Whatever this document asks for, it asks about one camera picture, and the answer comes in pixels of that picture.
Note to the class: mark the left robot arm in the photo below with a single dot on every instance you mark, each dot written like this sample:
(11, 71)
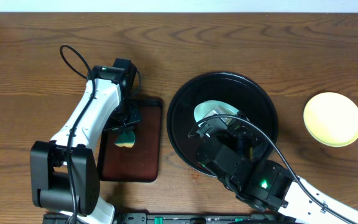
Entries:
(64, 176)

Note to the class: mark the round black tray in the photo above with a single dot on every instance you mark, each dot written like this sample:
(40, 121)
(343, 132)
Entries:
(234, 89)

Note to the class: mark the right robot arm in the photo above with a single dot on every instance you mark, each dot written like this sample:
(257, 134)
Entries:
(262, 184)

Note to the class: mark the rectangular dark brown tray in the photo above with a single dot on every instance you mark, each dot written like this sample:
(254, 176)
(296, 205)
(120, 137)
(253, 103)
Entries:
(138, 163)

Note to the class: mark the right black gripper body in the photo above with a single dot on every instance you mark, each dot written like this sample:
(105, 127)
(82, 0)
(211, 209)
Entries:
(249, 139)

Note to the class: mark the green yellow sponge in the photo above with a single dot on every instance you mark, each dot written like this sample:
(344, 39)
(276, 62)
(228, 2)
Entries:
(125, 139)

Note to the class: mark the light blue plate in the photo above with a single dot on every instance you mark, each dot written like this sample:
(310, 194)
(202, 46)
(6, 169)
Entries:
(201, 111)

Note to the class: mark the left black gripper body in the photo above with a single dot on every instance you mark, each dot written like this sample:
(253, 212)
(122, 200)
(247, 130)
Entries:
(124, 123)

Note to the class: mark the yellow plate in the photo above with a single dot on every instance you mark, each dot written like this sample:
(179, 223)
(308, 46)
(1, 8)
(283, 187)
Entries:
(332, 119)

